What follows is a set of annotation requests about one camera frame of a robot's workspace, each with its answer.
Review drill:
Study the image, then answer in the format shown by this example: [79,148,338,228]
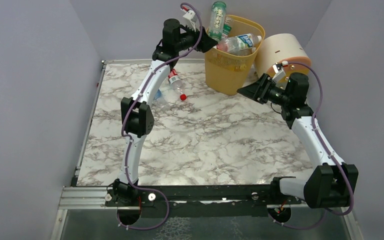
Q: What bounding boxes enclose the green label tall bottle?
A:
[207,1,227,42]

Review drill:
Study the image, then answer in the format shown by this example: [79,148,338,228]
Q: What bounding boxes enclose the red label clear bottle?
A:
[168,69,187,101]

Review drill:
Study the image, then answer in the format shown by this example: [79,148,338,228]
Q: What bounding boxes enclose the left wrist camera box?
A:
[181,8,200,32]

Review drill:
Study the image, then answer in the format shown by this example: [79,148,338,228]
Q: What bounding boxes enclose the green white label bottle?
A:
[221,15,234,39]

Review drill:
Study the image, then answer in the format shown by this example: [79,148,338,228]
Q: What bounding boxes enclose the yellow mesh plastic bin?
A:
[204,15,266,96]

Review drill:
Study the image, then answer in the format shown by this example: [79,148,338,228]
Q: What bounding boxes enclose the crushed clear water bottle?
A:
[215,33,263,54]

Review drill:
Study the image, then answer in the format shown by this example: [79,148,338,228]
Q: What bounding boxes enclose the purple cable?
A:
[116,2,203,231]
[266,61,356,231]

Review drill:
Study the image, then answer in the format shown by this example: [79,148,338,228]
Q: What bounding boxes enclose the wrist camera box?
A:
[272,60,289,83]
[181,8,200,32]

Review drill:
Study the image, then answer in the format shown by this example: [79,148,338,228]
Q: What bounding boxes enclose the blue label clear bottle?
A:
[152,89,170,109]

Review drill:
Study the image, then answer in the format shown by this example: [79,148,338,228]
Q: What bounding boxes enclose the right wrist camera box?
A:
[272,60,289,83]

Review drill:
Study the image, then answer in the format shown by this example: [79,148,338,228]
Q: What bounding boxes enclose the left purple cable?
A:
[116,2,203,231]

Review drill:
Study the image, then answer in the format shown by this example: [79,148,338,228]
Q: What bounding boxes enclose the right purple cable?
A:
[266,61,356,231]

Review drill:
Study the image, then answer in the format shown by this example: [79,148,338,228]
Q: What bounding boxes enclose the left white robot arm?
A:
[112,18,217,203]

